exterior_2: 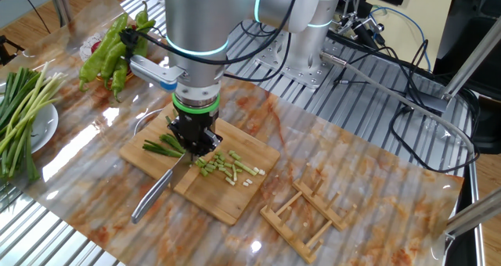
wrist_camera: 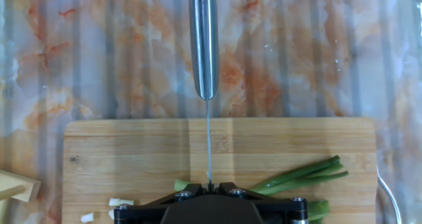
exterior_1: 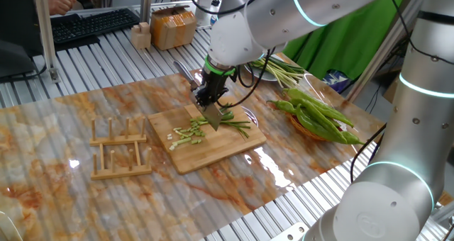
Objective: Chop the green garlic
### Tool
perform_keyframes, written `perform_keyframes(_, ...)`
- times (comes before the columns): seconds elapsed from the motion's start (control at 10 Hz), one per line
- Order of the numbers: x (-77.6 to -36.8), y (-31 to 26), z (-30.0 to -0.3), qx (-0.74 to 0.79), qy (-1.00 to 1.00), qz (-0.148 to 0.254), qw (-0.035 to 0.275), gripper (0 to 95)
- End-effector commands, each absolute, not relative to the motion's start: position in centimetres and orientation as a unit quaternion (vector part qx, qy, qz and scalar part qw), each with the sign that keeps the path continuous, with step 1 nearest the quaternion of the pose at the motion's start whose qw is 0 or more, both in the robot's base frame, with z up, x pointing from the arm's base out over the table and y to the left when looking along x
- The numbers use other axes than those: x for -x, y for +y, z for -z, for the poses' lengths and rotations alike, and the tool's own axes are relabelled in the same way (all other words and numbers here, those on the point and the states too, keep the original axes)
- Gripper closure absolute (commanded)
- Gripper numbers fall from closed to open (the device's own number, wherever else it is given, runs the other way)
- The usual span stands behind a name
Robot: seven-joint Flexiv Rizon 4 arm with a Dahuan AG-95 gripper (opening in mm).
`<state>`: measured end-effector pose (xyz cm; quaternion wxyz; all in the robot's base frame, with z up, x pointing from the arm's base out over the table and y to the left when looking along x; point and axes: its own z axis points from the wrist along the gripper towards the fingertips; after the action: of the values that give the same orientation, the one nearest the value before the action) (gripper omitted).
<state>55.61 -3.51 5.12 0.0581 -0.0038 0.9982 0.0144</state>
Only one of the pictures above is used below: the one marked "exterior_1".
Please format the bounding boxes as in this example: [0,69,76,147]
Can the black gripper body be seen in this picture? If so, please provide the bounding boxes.
[201,72,232,99]

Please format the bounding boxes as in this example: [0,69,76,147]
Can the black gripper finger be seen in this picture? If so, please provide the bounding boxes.
[194,86,211,109]
[208,91,228,108]

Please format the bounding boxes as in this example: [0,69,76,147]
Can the steel cleaver knife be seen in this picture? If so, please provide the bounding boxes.
[172,60,223,132]

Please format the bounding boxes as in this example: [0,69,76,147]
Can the uncut green garlic stalks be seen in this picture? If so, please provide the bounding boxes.
[218,104,252,140]

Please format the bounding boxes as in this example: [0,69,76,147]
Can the bamboo cutting board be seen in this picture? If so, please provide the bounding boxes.
[148,95,267,175]

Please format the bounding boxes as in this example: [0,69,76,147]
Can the bunch of green garlic stalks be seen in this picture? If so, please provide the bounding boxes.
[250,56,306,89]

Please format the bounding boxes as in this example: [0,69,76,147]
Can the person's bare hand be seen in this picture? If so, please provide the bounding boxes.
[48,0,77,16]

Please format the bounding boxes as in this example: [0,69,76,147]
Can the clear glass dish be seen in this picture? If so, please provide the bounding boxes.
[240,105,260,128]

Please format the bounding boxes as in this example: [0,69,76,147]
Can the grey round plate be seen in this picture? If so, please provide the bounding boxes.
[244,65,280,82]

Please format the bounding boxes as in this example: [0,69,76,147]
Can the taped cardboard box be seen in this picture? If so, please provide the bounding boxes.
[150,5,198,51]

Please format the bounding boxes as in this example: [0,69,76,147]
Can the long green chili pepper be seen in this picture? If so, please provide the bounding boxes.
[340,130,365,146]
[290,98,349,145]
[294,103,343,143]
[266,99,298,115]
[282,87,355,128]

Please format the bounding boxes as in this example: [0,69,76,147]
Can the woven wicker basket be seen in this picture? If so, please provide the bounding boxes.
[285,111,344,142]

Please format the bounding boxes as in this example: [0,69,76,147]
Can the white cylindrical object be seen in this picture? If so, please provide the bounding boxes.
[194,0,218,26]

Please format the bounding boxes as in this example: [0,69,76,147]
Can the wooden block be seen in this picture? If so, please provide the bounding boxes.
[130,21,153,50]

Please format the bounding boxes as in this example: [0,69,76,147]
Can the wooden peg rack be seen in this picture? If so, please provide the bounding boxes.
[88,117,153,181]

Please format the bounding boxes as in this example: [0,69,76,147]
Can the blue patterned bag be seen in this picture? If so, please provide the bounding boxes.
[321,69,350,94]

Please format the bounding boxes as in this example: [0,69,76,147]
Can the black computer keyboard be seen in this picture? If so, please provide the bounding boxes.
[51,8,141,45]

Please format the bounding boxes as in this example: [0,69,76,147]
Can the green cloth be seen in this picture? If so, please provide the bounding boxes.
[283,0,409,81]

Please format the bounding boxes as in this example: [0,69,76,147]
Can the white metal mounting plate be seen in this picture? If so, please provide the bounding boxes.
[269,221,310,241]

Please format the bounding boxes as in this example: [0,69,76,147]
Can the marble pattern table mat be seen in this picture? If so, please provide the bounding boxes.
[0,51,387,241]

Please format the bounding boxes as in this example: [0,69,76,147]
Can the open brown cardboard box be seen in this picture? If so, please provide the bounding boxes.
[383,77,400,106]

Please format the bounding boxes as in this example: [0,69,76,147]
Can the black computer monitor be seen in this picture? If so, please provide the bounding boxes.
[0,0,45,81]

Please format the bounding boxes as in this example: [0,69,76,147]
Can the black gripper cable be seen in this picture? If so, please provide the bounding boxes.
[216,48,277,109]

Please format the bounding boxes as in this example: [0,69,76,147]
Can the aluminium frame post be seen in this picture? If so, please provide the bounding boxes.
[345,6,414,103]
[140,0,153,24]
[31,0,60,83]

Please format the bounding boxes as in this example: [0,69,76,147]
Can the black cable bundle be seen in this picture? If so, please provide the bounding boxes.
[350,123,387,184]

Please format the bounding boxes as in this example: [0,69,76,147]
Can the black monitor cable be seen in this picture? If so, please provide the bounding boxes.
[0,64,49,83]

